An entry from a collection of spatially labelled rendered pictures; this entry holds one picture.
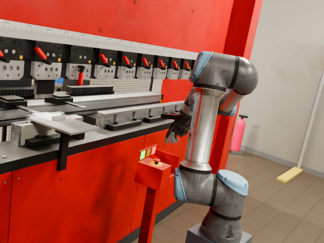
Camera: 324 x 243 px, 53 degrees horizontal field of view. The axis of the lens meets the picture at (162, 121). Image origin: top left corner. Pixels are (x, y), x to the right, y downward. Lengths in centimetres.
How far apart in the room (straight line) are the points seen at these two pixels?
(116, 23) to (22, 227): 111
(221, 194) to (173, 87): 256
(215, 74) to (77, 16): 79
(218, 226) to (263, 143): 415
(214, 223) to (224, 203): 9
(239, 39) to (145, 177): 198
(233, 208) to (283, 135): 405
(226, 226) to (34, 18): 110
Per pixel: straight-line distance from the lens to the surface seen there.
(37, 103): 192
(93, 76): 179
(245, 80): 114
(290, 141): 516
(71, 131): 140
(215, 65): 112
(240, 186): 115
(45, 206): 163
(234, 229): 122
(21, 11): 144
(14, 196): 149
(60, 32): 157
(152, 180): 176
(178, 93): 358
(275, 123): 520
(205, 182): 114
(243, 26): 336
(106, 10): 178
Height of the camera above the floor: 140
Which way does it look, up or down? 13 degrees down
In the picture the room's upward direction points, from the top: 10 degrees clockwise
